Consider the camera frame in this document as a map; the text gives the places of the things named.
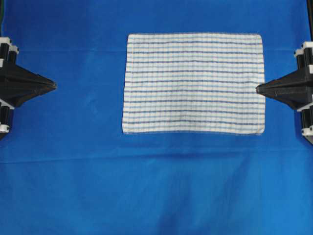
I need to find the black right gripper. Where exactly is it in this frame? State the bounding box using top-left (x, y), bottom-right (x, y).
top-left (256, 42), bottom-right (313, 136)

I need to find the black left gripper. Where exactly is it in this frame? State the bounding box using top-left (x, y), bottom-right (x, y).
top-left (0, 37), bottom-right (57, 134)

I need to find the blue table cloth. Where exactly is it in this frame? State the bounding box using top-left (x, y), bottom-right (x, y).
top-left (0, 0), bottom-right (313, 235)

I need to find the blue striped white towel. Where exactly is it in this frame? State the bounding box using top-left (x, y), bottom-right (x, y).
top-left (122, 32), bottom-right (266, 135)

